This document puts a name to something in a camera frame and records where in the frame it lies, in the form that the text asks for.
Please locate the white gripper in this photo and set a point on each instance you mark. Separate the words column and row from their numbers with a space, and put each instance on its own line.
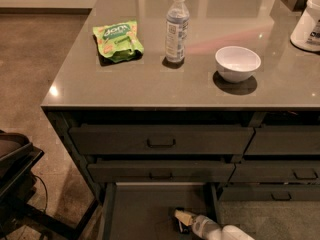
column 200, row 224

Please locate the blue rxbar blueberry bar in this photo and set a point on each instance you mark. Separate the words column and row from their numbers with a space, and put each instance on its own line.
column 182, row 228

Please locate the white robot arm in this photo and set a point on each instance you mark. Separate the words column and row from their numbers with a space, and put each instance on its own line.
column 231, row 232

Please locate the middle left drawer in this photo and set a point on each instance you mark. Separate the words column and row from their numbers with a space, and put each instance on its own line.
column 160, row 171

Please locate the bottom right drawer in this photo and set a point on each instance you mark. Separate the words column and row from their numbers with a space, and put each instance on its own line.
column 270, row 193

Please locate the open bottom left drawer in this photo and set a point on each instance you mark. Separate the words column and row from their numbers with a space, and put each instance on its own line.
column 145, row 211

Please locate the middle right drawer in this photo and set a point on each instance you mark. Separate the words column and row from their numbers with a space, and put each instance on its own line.
column 276, row 172

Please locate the top right drawer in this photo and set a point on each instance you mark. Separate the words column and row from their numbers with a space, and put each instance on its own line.
column 285, row 140

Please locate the top left drawer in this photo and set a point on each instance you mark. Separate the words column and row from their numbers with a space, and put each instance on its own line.
column 160, row 139

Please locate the white bowl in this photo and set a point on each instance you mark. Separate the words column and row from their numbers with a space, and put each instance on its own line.
column 236, row 64

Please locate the green snack bag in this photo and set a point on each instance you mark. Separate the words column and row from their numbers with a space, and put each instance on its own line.
column 118, row 42

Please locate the clear plastic water bottle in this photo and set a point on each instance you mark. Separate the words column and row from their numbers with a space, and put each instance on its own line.
column 177, row 20

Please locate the white canister with label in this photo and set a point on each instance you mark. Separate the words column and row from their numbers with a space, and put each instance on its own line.
column 306, row 34

